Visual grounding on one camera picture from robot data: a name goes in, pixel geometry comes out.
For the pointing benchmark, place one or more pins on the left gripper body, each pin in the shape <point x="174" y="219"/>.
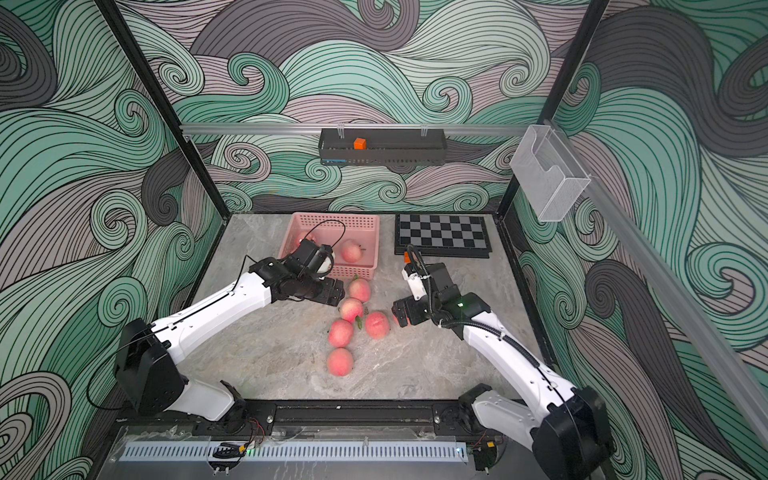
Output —
<point x="309" y="288"/>

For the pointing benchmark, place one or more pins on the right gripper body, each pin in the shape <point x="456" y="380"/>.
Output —
<point x="434" y="306"/>

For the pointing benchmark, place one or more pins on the peach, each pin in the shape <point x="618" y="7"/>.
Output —
<point x="340" y="362"/>
<point x="351" y="251"/>
<point x="340" y="334"/>
<point x="376" y="325"/>
<point x="353" y="311"/>

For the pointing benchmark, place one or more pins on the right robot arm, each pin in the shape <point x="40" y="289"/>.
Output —
<point x="565" y="427"/>

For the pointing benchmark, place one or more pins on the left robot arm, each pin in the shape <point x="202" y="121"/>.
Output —
<point x="146" y="363"/>

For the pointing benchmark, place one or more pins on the peach nearest basket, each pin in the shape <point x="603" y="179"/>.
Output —
<point x="360" y="289"/>

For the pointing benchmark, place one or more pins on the pink plastic basket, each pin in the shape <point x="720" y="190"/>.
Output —
<point x="335" y="229"/>

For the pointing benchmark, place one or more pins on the peach front bottom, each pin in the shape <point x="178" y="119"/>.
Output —
<point x="340" y="362"/>

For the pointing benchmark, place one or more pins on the black grey chessboard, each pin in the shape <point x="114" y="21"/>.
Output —
<point x="433" y="235"/>

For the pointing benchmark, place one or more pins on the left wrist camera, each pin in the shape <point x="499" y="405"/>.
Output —
<point x="315" y="260"/>

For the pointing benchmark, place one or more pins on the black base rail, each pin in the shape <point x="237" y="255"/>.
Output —
<point x="451" y="414"/>

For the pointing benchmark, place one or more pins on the black wall tray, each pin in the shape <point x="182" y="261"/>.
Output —
<point x="385" y="147"/>

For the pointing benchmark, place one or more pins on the clear acrylic wall box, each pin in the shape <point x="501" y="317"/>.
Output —
<point x="549" y="172"/>

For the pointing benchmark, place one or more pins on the white slotted cable duct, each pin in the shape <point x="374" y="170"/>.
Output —
<point x="301" y="451"/>

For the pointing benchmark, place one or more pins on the aluminium rail right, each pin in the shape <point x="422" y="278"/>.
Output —
<point x="730" y="370"/>

